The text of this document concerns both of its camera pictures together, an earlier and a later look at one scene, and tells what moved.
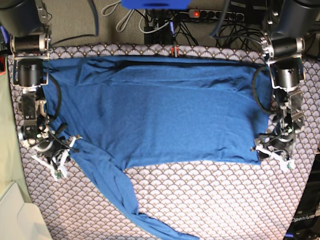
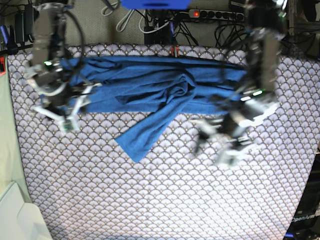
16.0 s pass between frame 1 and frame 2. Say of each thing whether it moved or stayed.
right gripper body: moved
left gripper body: moved
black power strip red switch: stayed
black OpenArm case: stayed
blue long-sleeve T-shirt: moved
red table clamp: stayed
